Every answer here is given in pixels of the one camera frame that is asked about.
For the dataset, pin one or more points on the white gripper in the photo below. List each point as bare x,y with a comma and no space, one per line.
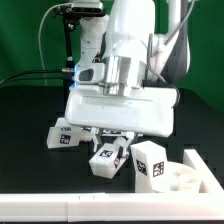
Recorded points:
146,111

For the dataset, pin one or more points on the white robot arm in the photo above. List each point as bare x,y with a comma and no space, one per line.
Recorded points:
136,56

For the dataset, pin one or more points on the white L-shaped fence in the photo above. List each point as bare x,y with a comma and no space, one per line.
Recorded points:
208,204

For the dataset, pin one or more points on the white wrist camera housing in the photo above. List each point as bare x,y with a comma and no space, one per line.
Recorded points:
90,75

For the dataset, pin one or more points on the black camera stand pole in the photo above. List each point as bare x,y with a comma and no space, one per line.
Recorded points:
68,29

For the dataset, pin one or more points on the black camera on stand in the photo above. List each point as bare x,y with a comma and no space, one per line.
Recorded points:
83,8

